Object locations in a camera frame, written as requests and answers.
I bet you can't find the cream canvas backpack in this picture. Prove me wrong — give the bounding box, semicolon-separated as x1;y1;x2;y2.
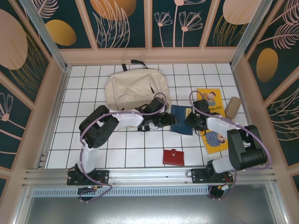
104;59;169;133

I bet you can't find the slotted grey cable duct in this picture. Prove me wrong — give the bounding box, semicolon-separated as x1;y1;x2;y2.
31;188;210;196

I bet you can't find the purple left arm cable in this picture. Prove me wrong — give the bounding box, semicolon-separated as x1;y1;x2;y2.
78;92;169;203

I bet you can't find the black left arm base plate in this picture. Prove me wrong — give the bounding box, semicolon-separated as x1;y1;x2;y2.
67;169;110;186

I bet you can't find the red leather wallet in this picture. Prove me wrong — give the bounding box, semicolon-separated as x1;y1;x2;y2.
163;149;185;166

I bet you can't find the brown cylindrical pencil case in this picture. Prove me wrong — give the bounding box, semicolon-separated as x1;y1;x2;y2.
224;97;242;119

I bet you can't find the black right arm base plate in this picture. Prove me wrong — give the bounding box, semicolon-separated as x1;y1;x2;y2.
191;168;234;185

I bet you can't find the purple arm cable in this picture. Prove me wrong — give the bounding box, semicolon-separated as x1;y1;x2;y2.
78;92;169;203
188;90;273;201

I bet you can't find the aluminium frame post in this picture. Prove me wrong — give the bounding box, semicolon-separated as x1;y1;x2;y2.
230;0;274;68
20;0;71;70

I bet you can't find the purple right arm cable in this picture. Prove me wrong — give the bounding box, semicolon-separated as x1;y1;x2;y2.
188;90;273;201

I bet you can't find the dark blue book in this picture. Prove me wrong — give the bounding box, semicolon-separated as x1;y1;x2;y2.
170;104;194;136

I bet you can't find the aluminium mounting rail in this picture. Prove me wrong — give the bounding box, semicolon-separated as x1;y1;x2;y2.
22;165;278;187

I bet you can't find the yellow illustrated book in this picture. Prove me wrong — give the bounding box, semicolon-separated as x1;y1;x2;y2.
196;88;229;154

